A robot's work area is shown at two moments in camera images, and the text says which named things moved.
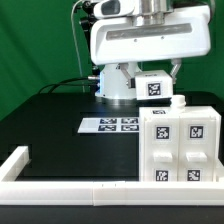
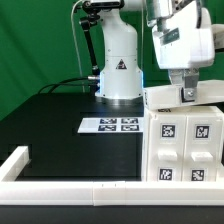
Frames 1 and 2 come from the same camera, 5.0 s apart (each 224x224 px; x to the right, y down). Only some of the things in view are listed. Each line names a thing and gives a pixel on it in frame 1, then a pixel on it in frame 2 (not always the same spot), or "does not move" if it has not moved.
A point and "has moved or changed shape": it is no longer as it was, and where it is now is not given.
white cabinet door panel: (196, 149) has moved or changed shape
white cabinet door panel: (161, 149) has moved or changed shape
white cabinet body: (179, 143) does not move
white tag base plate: (110, 125) does not move
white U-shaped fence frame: (101, 192) does not move
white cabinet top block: (153, 85) to (207, 90)
